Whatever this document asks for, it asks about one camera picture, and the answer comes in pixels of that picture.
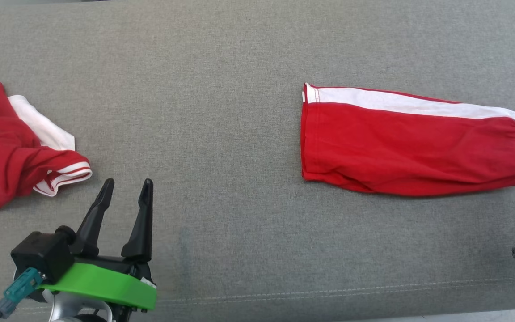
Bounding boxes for grey fabric sofa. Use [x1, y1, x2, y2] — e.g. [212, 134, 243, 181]
[0, 0, 515, 322]

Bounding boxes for red shorts with white stripe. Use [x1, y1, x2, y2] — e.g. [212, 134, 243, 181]
[301, 83, 515, 197]

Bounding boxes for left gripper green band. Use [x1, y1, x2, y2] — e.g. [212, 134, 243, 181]
[40, 178, 158, 314]

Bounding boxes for red jersey with white sleeves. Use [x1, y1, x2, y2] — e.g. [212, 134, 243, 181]
[0, 82, 93, 216]

